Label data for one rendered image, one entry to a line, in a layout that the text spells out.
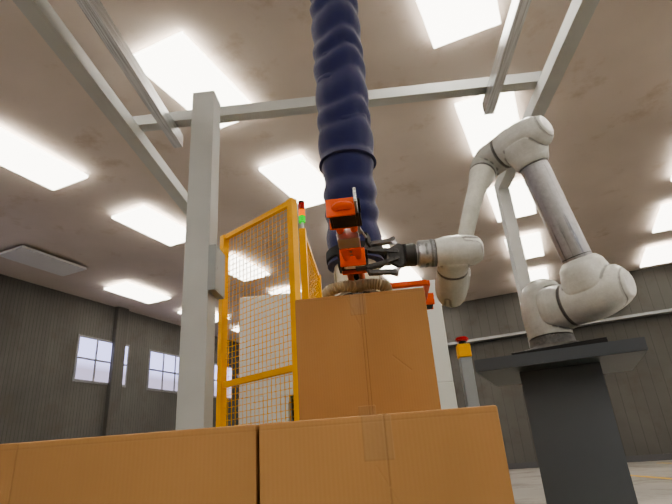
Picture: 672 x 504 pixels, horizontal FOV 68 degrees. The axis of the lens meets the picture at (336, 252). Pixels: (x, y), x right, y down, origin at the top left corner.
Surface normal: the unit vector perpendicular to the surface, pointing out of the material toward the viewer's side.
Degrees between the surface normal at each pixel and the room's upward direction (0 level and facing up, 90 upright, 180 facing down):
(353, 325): 90
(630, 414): 90
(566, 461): 90
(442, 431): 90
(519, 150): 110
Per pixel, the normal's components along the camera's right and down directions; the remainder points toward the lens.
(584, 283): -0.70, -0.03
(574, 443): -0.41, -0.33
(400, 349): -0.11, -0.38
